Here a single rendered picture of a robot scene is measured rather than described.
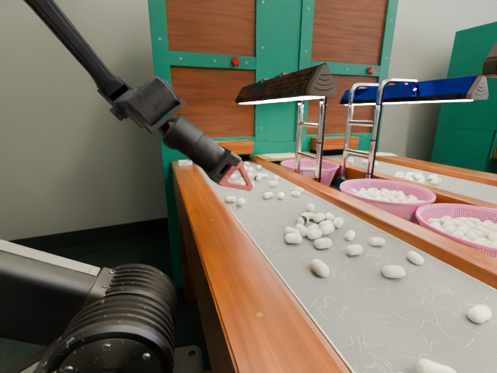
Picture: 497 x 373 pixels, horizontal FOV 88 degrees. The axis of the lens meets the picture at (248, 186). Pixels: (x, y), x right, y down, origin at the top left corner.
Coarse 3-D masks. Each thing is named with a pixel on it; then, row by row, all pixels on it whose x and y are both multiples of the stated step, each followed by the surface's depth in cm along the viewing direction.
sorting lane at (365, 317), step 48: (240, 192) 88; (288, 192) 88; (336, 240) 55; (288, 288) 40; (336, 288) 40; (384, 288) 40; (432, 288) 40; (480, 288) 40; (336, 336) 31; (384, 336) 31; (432, 336) 31; (480, 336) 31
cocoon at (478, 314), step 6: (474, 306) 34; (480, 306) 34; (486, 306) 34; (468, 312) 34; (474, 312) 33; (480, 312) 33; (486, 312) 33; (474, 318) 33; (480, 318) 33; (486, 318) 33
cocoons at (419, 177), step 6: (348, 162) 136; (366, 162) 133; (396, 174) 105; (402, 174) 108; (408, 174) 105; (414, 174) 107; (420, 174) 107; (408, 180) 99; (420, 180) 96; (432, 180) 102; (438, 180) 98
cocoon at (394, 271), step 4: (384, 268) 43; (388, 268) 42; (392, 268) 42; (396, 268) 42; (400, 268) 42; (384, 272) 42; (388, 272) 42; (392, 272) 42; (396, 272) 42; (400, 272) 42; (404, 272) 42; (388, 276) 42; (392, 276) 42; (396, 276) 42; (400, 276) 42
